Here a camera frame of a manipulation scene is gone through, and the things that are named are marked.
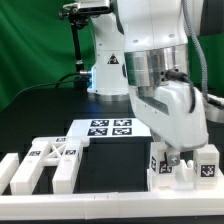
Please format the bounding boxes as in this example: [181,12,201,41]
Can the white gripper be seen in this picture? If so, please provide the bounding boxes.
[129,81,208,166]

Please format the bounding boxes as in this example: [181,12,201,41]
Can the white chair seat part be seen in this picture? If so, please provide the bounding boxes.
[147,160,224,191]

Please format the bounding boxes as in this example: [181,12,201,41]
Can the white chair back frame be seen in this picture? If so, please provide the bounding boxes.
[10,136,90,195]

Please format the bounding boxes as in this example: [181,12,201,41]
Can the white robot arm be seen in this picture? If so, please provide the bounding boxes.
[88,0,224,166]

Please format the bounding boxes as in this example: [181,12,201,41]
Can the white U-shaped obstacle fence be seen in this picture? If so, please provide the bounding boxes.
[0,153,224,220]

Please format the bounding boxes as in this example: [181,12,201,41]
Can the green backdrop curtain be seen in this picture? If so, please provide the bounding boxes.
[0,0,224,111]

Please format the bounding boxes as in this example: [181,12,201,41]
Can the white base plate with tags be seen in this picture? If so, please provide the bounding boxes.
[67,118,151,138]

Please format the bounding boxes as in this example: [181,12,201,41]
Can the black cables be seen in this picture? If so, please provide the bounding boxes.
[13,73,88,99]

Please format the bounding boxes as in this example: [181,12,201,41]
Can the black camera stand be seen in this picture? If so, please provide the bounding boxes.
[59,9,88,90]

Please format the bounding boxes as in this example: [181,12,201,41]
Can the camera on stand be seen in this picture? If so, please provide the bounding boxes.
[63,0,110,14]

